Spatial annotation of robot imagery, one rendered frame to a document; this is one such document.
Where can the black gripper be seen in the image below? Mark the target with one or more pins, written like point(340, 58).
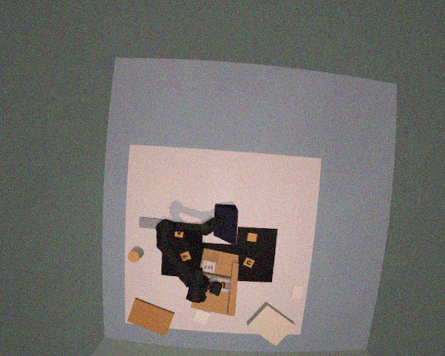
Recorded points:
point(215, 286)

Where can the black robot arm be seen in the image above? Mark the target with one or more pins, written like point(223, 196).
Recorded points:
point(184, 272)

